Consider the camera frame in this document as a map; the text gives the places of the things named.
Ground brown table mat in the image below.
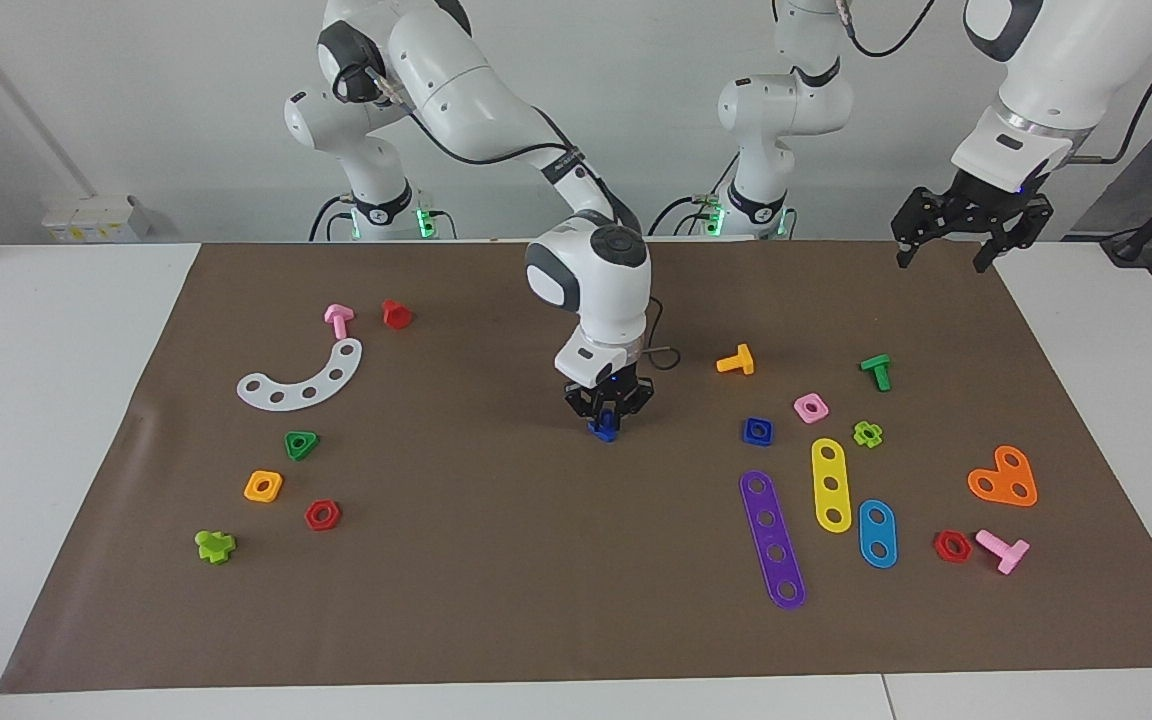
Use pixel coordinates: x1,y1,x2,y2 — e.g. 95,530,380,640
0,240,1152,694

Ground white curved five-hole plate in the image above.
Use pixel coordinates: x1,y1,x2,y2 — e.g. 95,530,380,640
236,338,364,412

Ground black left base cables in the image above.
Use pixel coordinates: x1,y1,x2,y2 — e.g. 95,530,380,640
644,192,732,239

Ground black base cables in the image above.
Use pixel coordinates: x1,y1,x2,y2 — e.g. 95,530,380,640
644,192,732,239
308,192,357,243

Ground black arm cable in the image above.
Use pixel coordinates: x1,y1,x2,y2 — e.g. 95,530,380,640
334,62,683,371
836,0,1152,166

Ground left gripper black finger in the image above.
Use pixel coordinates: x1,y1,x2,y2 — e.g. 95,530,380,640
974,197,1051,273
893,188,940,269

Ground purple four-hole plastic strip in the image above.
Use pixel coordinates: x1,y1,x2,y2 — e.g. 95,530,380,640
739,470,807,610

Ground orange-red angled three-hole plate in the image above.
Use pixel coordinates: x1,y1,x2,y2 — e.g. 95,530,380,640
967,445,1039,508

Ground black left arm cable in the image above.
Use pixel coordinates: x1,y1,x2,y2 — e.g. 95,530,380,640
836,0,1152,166

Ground black right base cables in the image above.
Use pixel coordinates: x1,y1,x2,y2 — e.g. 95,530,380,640
308,192,357,243

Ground white wall socket box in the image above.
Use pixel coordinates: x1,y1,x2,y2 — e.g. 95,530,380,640
42,194,153,244

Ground yellow three-hole plastic strip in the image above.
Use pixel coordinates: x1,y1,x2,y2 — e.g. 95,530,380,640
811,437,853,534

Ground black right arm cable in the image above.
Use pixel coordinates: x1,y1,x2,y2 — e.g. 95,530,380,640
334,62,683,371

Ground blue two-hole plastic strip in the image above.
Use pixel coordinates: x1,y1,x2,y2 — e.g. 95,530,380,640
857,499,899,570

